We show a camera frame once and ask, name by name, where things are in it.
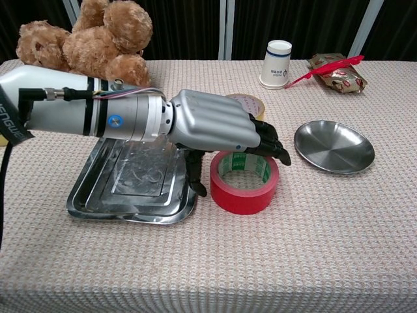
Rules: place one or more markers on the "white paper cup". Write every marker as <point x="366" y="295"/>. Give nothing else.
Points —
<point x="275" y="68"/>

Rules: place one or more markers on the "red feather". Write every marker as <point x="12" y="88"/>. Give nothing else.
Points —
<point x="325" y="69"/>

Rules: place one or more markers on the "beige waffle tablecloth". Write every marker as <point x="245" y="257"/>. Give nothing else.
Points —
<point x="260" y="261"/>

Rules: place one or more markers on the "round steel dish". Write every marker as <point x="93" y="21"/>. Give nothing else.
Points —
<point x="332" y="146"/>

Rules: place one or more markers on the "gold red wrapped packet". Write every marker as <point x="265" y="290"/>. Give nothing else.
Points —
<point x="342" y="81"/>

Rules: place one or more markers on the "brown teddy bear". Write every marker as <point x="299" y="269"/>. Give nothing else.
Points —
<point x="94" y="42"/>

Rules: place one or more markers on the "green yellow sponge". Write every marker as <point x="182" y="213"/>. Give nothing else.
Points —
<point x="1" y="140"/>

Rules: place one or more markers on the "rectangular steel tray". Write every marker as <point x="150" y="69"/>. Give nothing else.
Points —
<point x="97" y="182"/>

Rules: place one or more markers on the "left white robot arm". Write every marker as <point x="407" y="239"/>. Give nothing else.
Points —
<point x="65" y="114"/>

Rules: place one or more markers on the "grey partition post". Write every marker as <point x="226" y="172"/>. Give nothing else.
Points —
<point x="365" y="29"/>
<point x="226" y="29"/>
<point x="70" y="13"/>

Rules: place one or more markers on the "yellow clear tape roll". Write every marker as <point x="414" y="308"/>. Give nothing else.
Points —
<point x="257" y="106"/>

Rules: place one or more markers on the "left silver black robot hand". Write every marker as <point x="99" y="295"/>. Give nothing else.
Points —
<point x="211" y="124"/>

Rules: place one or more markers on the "red tape roll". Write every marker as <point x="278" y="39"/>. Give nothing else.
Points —
<point x="241" y="200"/>

